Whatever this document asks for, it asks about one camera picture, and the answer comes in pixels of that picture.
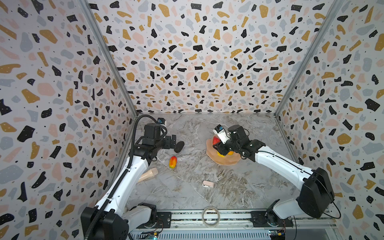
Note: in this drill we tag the red orange fake mango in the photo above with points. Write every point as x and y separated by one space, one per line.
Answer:
216 140

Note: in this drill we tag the clear tape roll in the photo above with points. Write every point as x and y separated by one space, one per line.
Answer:
211 217

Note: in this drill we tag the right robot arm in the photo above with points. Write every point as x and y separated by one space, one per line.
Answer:
316 192

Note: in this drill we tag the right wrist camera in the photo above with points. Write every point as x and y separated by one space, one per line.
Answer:
221 133

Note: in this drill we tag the dark fake avocado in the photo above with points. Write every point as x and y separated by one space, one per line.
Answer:
179 147

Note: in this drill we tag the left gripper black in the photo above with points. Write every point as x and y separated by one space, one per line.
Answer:
167 139

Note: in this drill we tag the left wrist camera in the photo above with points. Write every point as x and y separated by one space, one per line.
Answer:
161 121

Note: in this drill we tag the yellow fake lemon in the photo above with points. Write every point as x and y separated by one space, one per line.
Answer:
227 155

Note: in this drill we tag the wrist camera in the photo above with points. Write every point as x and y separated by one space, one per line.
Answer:
161 121
221 133

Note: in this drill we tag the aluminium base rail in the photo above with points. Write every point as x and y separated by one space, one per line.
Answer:
236 225

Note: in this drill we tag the pink scalloped fruit bowl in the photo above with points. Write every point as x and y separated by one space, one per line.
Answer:
230 159

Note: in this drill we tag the red yellow fake mango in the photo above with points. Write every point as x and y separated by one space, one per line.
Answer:
173 162

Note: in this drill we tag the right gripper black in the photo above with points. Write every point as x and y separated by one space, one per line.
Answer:
223 148

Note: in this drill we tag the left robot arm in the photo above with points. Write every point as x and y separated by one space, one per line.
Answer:
108 220

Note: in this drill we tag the beige wooden pestle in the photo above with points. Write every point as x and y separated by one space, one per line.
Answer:
151 173

